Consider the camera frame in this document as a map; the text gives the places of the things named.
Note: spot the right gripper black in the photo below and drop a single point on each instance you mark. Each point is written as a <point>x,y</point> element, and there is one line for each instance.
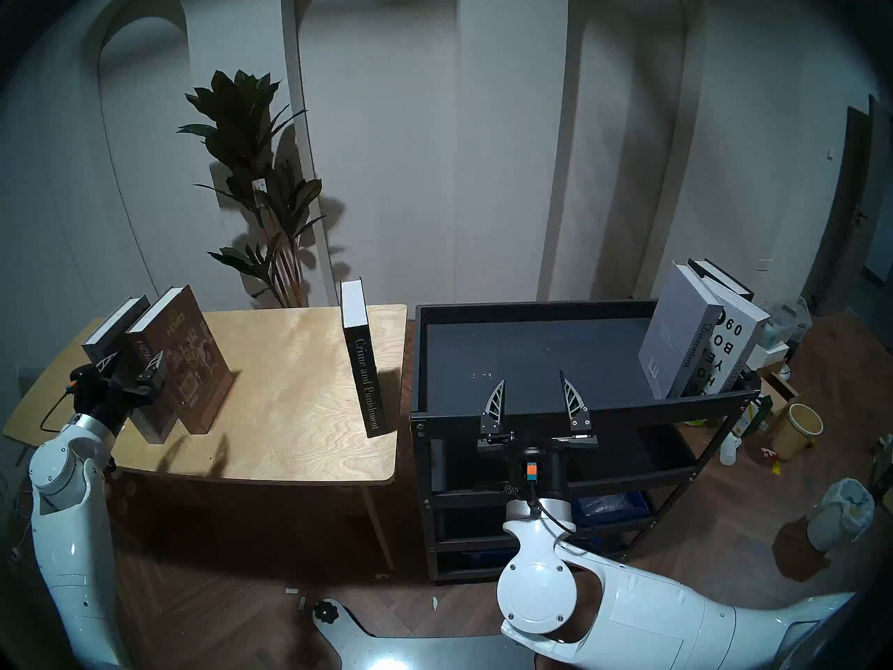
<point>541,466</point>

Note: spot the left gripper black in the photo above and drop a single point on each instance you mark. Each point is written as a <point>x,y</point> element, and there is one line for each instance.
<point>104,400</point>

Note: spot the brown Homes book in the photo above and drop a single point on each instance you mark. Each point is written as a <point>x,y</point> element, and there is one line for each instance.
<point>192,354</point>

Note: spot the grey Discontent book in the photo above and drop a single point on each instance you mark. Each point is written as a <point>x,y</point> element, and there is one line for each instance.
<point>680,333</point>

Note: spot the white Designhotels Yearbook book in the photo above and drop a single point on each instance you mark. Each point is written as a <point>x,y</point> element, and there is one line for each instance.
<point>739,333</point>

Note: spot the black Century book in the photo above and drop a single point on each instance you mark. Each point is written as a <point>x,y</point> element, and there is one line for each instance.
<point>725,274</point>

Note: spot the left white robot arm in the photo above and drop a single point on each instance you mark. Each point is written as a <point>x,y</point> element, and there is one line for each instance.
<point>70,522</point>

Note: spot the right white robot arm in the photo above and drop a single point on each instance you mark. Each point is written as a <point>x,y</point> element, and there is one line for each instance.
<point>628,620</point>

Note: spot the black metal shelf cart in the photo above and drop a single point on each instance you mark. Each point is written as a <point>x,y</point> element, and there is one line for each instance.
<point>544,354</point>

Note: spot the wooden display table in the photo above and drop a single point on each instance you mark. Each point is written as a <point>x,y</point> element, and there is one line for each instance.
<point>293,396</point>

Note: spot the grey Special Issue book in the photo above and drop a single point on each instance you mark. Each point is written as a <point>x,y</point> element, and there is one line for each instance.
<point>115,326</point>

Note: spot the blue plastic bin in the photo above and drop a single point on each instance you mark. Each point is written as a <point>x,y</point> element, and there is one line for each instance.
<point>474,557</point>
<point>614,507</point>

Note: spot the black Crime and Punishment book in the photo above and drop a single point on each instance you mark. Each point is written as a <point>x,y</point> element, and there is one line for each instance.
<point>363,368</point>

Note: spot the small white bottle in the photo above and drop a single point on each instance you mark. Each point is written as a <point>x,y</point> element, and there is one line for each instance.
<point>729,449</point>

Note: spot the green and white carton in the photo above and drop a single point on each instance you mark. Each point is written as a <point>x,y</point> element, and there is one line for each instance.
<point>757,414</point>

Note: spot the brown cardboard box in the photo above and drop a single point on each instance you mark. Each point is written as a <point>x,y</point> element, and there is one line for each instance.
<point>781,388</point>

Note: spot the yellow bucket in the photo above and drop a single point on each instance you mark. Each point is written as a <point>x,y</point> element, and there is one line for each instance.
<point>795,431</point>

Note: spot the tall green potted plant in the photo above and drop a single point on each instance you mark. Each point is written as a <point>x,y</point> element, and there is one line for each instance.
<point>241,124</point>

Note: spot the white bagged trash bin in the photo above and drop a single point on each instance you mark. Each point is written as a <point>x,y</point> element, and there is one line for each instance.
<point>841,511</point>

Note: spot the dark door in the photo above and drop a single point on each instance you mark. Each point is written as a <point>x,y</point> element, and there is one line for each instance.
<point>854,215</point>

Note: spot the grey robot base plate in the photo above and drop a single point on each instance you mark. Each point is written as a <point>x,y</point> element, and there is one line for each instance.
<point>404,648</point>

